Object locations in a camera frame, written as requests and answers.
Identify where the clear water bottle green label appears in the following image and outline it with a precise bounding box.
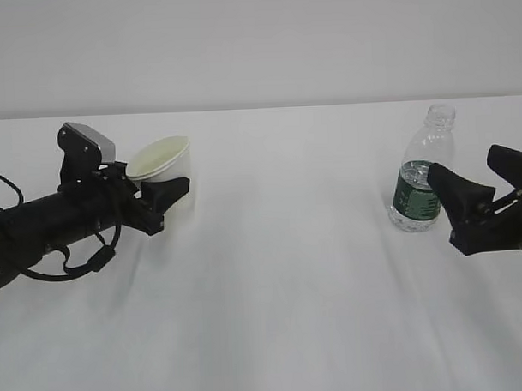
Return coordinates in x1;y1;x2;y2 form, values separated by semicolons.
388;104;456;233

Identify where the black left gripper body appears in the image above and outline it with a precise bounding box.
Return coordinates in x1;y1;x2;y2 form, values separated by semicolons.
57;161;165;236

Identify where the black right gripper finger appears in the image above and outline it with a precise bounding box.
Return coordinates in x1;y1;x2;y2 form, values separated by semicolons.
487;144;522;189
427;163;496;229

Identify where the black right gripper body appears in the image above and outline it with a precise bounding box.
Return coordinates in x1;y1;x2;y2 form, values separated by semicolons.
449;189;522;256

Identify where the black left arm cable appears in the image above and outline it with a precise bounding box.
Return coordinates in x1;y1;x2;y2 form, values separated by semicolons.
0;164;123;286

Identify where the white paper cup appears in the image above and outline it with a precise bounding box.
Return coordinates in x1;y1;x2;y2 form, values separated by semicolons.
125;135;196;223

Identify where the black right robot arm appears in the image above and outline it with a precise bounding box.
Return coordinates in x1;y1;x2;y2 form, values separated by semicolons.
427;144;522;256

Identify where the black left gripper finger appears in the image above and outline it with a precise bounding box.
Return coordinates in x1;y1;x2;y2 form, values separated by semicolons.
141;177;190;214

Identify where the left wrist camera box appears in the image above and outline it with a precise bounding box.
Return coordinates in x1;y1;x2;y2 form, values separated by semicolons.
57;122;116;185

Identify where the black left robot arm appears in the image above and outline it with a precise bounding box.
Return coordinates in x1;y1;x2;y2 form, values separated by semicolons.
0;162;190;289

